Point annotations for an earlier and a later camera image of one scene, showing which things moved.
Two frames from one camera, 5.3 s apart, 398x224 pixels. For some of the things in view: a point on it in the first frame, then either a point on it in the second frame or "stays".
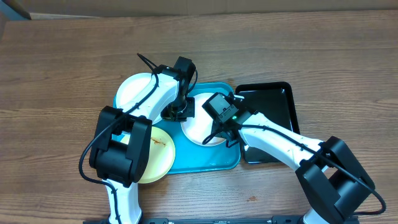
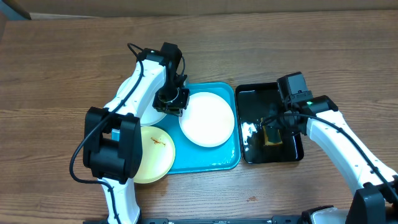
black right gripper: (218, 127) to (274, 111)
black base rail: (203, 220) stays
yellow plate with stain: (161, 156) stays
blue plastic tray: (191, 157) stays
